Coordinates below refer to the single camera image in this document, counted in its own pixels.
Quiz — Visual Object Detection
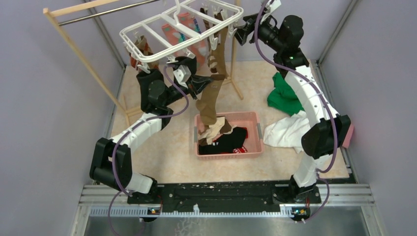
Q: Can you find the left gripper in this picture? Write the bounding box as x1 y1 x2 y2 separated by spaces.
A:
163 72 213 106

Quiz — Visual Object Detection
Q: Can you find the plain tan brown sock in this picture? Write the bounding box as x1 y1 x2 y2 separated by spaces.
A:
215 27 229 78

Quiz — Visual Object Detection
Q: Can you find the black hanging sock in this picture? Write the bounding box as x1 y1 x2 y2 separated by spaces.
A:
136 69 164 112
174 56 197 75

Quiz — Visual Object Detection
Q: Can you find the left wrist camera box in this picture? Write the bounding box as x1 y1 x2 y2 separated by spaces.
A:
173 65 191 88

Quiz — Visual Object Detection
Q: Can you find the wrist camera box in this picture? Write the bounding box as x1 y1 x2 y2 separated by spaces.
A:
173 65 191 88
261 0 281 16

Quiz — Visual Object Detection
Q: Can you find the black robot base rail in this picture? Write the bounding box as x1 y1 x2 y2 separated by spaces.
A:
81 180 375 224

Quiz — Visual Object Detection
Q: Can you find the pile of socks in basket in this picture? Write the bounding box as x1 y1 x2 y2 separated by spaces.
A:
198 117 248 155

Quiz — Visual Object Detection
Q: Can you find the orange brown argyle sock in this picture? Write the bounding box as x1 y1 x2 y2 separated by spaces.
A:
129 35 154 69

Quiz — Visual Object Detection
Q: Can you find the pink cloth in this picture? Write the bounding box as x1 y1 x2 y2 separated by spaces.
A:
342 124 355 148

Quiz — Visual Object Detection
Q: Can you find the white cloth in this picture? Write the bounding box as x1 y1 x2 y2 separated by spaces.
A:
263 111 310 153

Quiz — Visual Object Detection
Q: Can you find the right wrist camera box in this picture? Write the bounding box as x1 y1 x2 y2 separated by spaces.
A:
261 0 281 16

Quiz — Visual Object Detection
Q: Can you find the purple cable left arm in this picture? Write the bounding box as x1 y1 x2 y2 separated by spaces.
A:
107 65 190 236

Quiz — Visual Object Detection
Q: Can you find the white plastic clip hanger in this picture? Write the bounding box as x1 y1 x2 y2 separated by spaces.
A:
119 0 244 73

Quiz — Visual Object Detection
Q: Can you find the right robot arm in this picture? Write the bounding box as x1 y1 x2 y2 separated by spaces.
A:
235 11 351 203

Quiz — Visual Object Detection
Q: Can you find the pink plastic basket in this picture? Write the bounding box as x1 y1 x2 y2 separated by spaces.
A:
194 112 264 160

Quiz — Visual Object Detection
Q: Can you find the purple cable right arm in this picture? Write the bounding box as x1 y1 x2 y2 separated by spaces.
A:
254 0 339 224

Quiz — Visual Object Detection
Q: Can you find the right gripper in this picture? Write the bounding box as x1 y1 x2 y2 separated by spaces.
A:
229 11 284 53

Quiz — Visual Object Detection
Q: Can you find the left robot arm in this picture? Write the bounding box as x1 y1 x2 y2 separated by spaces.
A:
89 69 214 203

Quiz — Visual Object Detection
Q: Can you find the brown striped sock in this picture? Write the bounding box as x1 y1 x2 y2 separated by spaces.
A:
208 49 218 74

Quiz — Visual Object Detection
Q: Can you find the pink sock with teal spots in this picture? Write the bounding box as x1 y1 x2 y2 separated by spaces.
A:
161 12 209 69

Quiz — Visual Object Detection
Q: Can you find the wooden clothes rack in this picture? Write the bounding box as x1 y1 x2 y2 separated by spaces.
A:
42 0 244 126

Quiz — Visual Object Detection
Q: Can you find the green shirt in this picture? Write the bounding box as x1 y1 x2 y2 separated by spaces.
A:
267 72 304 116

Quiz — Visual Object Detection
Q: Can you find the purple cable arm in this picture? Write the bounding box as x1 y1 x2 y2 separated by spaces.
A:
107 65 190 236
254 0 339 224

